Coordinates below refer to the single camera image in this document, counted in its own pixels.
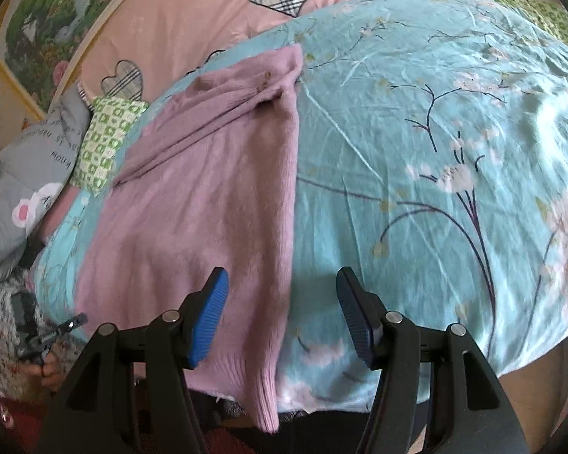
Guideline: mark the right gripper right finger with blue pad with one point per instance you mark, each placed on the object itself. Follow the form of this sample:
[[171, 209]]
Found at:
[[469, 410]]

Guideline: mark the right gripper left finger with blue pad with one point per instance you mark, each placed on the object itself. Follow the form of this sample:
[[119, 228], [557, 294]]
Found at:
[[94, 410]]

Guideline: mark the mauve knit sweater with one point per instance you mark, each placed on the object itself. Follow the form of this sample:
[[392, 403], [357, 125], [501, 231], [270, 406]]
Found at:
[[210, 182]]

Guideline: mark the person's left hand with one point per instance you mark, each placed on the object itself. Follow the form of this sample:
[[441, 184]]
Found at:
[[48, 376]]

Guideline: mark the grey printed quilt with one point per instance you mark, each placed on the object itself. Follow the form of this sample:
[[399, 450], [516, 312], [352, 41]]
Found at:
[[34, 169]]

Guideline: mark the turquoise floral bed sheet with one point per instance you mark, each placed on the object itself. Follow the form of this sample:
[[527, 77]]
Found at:
[[432, 160]]

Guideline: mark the green white checked pillow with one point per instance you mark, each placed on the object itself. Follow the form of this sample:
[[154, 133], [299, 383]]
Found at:
[[109, 127]]

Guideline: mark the pink quilt with plaid hearts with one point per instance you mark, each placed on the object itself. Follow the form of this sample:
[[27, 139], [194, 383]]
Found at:
[[145, 46]]

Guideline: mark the framed landscape painting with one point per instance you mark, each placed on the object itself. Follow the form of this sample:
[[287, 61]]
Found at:
[[41, 45]]

